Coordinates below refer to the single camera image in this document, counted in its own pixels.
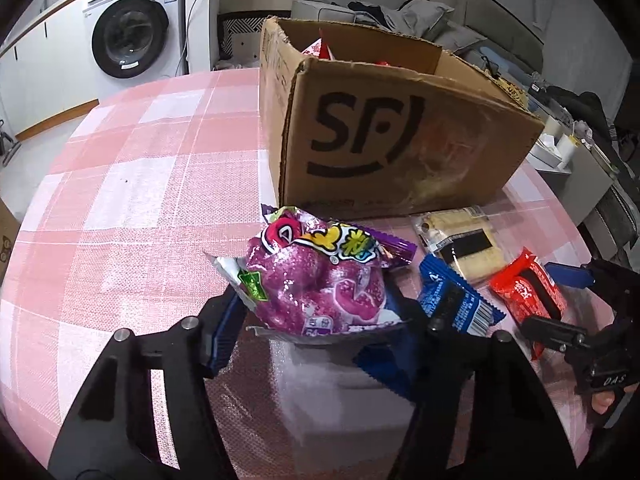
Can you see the white tissue box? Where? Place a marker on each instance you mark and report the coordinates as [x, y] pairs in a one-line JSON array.
[[547, 152]]

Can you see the white plastic bag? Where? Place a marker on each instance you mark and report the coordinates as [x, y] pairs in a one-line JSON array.
[[235, 65]]

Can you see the brown cardboard box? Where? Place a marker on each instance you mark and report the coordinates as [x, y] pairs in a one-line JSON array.
[[450, 160]]

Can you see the grey sofa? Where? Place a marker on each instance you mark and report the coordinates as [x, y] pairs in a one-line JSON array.
[[320, 7]]

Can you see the pink checkered tablecloth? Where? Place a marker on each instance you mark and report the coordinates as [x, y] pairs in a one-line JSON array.
[[125, 210]]

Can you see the white washing machine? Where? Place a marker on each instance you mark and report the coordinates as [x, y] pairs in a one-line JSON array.
[[130, 35]]

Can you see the red snack packet dark window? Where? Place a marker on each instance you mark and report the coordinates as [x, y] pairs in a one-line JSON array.
[[525, 287]]

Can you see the pile of grey clothes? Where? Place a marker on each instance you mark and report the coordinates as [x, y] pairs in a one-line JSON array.
[[400, 17]]

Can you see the dark chair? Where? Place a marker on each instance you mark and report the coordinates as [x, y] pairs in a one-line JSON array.
[[612, 220]]

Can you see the blue snack packet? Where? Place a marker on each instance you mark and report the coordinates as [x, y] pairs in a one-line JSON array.
[[450, 295]]

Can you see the white kitchen counter cabinet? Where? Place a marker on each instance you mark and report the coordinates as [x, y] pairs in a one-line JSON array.
[[45, 70]]

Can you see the beige cracker packet black label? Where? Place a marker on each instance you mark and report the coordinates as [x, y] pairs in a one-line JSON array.
[[480, 260]]

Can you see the person's right hand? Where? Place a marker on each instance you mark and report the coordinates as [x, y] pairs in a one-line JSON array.
[[602, 403]]

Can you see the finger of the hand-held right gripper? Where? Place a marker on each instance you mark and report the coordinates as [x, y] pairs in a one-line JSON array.
[[550, 332], [570, 273]]

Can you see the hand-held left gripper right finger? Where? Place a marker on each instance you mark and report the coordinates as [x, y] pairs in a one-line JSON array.
[[400, 360]]

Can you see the black patterned panel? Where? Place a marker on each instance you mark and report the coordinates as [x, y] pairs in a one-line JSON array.
[[240, 35]]

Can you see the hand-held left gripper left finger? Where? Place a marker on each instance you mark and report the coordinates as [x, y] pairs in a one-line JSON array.
[[225, 327]]

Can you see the purple snack packet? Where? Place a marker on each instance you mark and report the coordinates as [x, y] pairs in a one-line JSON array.
[[310, 280]]

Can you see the red and white snack packet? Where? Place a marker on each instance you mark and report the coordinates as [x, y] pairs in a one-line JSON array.
[[320, 50]]

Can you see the small cardboard box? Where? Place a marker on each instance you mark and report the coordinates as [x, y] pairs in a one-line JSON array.
[[7, 240]]

